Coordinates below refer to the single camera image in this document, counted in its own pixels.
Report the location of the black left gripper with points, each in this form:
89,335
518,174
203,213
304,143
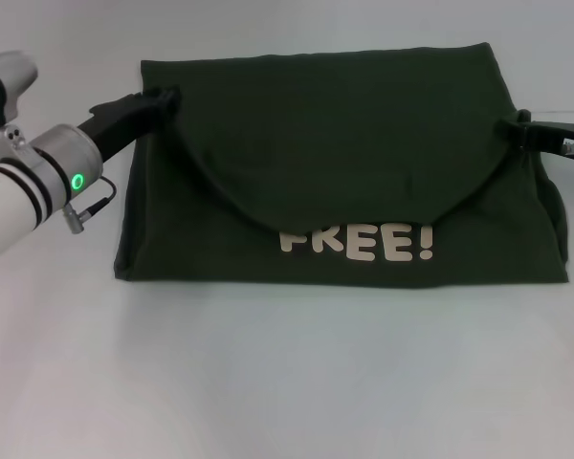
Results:
119,124

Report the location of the dark green shirt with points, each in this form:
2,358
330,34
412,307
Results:
339,143

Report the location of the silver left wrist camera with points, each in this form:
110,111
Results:
7,91

